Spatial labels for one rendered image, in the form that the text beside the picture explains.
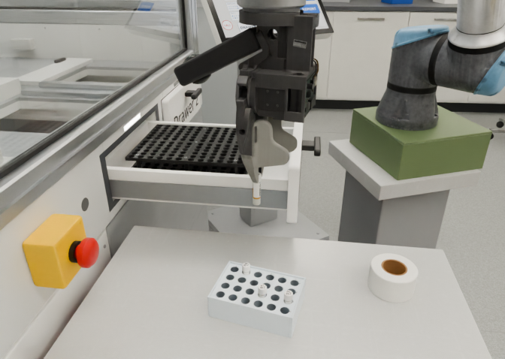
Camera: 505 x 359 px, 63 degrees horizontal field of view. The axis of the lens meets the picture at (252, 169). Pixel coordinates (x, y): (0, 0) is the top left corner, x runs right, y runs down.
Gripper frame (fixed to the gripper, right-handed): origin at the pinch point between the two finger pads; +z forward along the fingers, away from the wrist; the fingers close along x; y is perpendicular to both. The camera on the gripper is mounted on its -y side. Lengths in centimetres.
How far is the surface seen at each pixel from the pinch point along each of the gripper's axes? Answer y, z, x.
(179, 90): -35, 5, 46
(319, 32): -14, 0, 128
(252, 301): 1.8, 17.9, -5.3
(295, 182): 3.5, 7.1, 11.6
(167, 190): -18.7, 11.3, 8.9
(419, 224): 29, 37, 54
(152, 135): -29.6, 7.6, 22.9
